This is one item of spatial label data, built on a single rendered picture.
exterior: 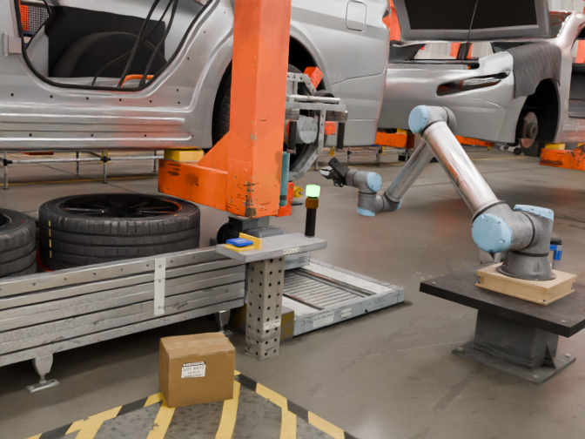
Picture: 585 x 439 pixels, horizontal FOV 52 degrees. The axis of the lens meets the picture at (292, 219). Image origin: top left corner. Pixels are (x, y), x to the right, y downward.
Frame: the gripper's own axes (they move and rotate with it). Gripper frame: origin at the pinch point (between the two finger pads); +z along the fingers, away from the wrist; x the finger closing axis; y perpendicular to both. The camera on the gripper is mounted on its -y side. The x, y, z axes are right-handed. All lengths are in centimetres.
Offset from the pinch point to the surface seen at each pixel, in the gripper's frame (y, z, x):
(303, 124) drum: -35.1, -10.2, -0.8
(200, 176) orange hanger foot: -57, -4, -56
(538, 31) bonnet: 146, 38, 300
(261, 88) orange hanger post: -83, -38, -27
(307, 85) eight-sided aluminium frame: -36.9, 4.3, 23.7
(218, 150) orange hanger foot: -64, -13, -46
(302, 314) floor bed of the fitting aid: 3, -43, -76
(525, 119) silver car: 177, 23, 221
